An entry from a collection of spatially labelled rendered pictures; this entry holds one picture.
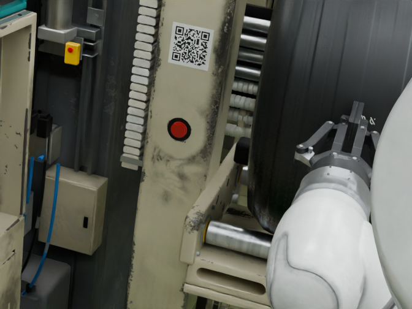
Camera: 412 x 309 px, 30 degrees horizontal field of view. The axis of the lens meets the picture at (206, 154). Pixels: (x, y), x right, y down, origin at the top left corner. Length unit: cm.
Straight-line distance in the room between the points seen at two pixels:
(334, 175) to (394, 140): 65
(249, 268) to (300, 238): 63
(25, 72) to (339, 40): 51
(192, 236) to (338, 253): 63
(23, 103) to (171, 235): 41
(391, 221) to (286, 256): 53
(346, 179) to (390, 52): 32
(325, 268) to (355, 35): 50
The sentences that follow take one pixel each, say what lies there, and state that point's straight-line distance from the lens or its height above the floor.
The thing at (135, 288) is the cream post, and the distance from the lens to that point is 160.
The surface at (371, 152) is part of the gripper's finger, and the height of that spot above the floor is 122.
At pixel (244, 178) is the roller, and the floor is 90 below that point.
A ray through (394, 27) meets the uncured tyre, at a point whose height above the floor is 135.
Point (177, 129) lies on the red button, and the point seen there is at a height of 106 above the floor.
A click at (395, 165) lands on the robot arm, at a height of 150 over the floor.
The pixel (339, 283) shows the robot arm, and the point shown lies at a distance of 76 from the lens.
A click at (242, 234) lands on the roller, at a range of 140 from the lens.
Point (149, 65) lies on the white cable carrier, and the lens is 142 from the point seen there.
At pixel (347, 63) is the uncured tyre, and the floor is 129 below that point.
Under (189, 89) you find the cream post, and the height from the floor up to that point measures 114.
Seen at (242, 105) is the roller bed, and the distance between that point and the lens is 180.
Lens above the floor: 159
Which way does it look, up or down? 23 degrees down
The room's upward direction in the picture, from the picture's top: 9 degrees clockwise
